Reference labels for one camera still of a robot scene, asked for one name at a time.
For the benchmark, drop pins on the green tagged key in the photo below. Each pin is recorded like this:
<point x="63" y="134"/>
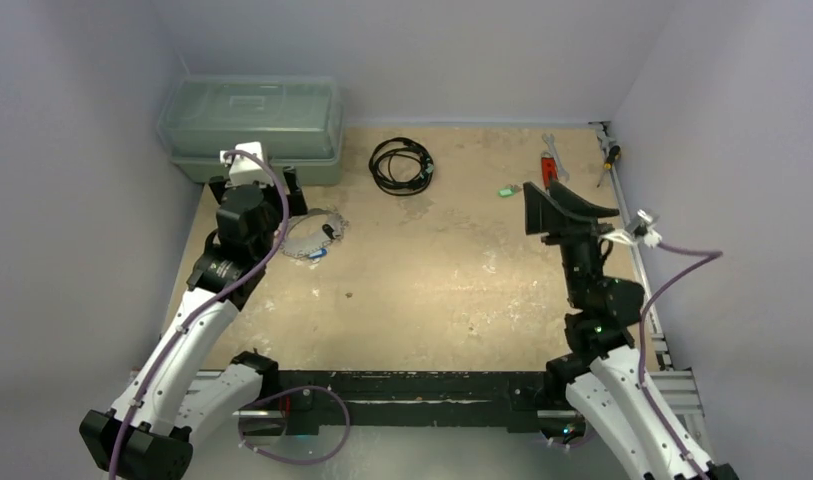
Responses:
<point x="509" y="191"/>

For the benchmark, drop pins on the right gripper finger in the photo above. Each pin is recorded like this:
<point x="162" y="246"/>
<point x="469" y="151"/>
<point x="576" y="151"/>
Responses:
<point x="546" y="211"/>
<point x="577" y="205"/>

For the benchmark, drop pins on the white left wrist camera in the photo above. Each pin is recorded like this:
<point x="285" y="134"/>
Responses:
<point x="242" y="170"/>

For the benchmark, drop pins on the large metal keyring with keys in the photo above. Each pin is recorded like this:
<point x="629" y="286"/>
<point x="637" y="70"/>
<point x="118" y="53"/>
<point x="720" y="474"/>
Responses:
<point x="331" y="230"/>

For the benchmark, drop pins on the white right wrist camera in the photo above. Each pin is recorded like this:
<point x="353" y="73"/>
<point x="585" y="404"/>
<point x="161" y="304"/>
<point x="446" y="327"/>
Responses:
<point x="639" y="230"/>

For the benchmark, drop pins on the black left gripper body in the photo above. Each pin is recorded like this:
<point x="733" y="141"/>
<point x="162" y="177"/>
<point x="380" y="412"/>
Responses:
<point x="274" y="210"/>

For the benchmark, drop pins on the red handled adjustable wrench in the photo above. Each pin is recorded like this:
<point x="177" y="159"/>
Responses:
<point x="549" y="169"/>

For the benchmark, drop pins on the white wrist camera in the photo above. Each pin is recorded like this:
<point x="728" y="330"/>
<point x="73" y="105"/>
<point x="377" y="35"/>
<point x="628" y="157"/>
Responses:
<point x="639" y="230"/>
<point x="242" y="170"/>

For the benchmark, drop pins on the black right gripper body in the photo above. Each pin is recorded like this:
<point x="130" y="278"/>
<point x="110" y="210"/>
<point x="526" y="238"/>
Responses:
<point x="571" y="239"/>

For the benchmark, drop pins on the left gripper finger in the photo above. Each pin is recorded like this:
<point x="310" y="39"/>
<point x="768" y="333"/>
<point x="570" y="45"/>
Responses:
<point x="296" y="199"/>
<point x="218" y="186"/>

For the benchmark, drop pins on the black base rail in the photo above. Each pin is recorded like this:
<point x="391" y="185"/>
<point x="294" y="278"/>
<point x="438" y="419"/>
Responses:
<point x="302" y="401"/>

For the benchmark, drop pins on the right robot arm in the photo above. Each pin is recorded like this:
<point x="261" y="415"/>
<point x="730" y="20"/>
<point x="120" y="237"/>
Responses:
<point x="605" y="377"/>

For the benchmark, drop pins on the silver open-end wrench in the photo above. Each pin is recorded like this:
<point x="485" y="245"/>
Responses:
<point x="562" y="173"/>

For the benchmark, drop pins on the aluminium side rail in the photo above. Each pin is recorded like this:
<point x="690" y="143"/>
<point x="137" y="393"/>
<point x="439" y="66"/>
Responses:
<point x="650" y="323"/>

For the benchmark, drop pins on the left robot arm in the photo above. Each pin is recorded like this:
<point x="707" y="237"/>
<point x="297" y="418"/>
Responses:
<point x="152" y="429"/>

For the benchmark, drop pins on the yellow black screwdriver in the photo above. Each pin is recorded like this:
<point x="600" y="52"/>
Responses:
<point x="613" y="154"/>

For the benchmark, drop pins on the green plastic toolbox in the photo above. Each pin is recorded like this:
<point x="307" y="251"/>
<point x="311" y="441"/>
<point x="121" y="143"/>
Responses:
<point x="297" y="119"/>

